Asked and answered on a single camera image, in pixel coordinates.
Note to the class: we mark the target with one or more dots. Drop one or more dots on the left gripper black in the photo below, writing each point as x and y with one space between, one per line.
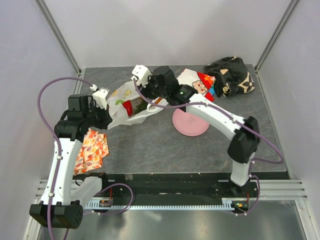
106 119

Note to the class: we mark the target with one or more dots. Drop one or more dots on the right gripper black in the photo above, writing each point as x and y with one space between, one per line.
145 90

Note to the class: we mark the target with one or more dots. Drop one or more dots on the white plastic bag fruit print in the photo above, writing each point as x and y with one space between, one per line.
141 108

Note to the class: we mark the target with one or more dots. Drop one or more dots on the red fake bell pepper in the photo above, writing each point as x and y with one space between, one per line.
128 107

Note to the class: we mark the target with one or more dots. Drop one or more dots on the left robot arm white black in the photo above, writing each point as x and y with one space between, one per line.
59 206

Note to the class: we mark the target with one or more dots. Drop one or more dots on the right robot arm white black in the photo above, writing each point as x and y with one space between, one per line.
240 131

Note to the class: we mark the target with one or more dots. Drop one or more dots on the white cartoon print cloth bag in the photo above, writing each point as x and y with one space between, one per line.
203 83

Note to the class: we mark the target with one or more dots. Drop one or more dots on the orange floral cloth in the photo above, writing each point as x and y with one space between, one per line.
94 149

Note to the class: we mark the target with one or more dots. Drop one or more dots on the pink plate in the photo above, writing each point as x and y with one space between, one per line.
189 124

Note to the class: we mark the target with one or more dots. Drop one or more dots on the black beige patterned cloth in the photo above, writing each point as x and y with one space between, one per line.
231 77

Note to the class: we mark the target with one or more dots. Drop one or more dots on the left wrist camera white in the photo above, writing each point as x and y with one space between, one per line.
100 96

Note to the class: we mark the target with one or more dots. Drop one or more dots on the left aluminium frame post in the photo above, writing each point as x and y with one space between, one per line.
58 34

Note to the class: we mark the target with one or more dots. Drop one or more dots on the aluminium frame post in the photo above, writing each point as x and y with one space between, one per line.
58 34
276 33

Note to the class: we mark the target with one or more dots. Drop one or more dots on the grey slotted cable duct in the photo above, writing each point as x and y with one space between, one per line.
96 204

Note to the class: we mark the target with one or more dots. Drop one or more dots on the right aluminium frame post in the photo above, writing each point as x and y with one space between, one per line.
276 33

